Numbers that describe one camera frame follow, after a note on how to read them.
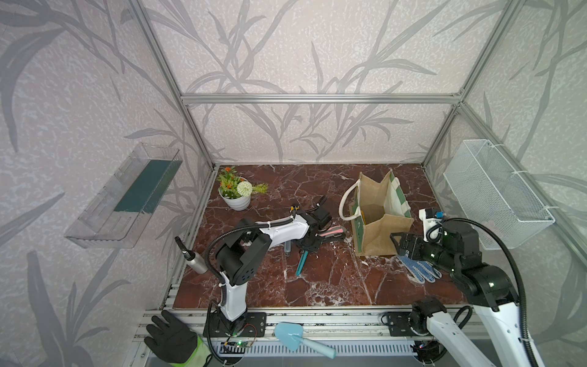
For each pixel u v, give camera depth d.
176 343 0.70
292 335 0.72
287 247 0.90
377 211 1.01
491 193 0.64
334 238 0.93
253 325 0.73
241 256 0.49
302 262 0.86
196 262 0.78
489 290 0.43
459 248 0.49
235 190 0.91
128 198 0.67
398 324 0.73
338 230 0.96
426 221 0.61
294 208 1.02
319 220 0.74
